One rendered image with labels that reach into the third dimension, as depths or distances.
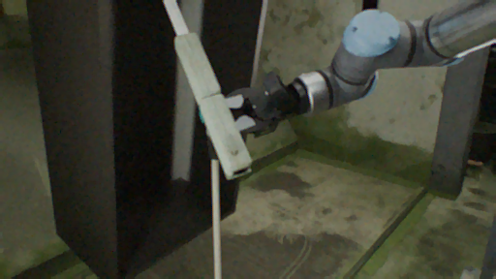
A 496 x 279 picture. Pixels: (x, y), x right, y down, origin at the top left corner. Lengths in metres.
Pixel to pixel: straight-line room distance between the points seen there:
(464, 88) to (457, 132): 0.29
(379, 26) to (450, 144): 2.12
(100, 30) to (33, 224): 1.40
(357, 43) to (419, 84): 2.06
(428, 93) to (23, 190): 2.46
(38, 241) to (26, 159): 0.42
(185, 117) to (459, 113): 1.79
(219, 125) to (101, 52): 0.36
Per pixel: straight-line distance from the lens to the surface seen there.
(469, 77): 2.68
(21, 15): 2.09
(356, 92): 0.81
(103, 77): 0.91
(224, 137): 0.65
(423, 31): 0.77
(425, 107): 2.77
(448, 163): 2.84
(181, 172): 1.79
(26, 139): 2.22
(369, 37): 0.71
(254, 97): 0.75
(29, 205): 2.13
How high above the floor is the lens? 1.29
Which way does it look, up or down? 20 degrees down
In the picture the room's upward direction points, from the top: 2 degrees counter-clockwise
